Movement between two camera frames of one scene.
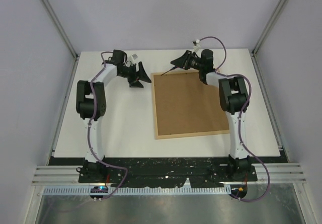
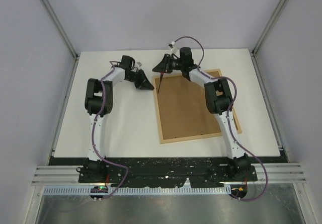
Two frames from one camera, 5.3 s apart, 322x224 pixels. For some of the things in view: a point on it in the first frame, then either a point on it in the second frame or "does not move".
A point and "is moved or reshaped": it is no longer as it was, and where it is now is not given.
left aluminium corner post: [55, 19] does not move
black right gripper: [183, 60] to [165, 65]
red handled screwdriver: [175, 66] is moved or reshaped
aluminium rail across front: [69, 174] does not move
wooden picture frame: [184, 106] does not move
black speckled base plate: [165, 172] does not move
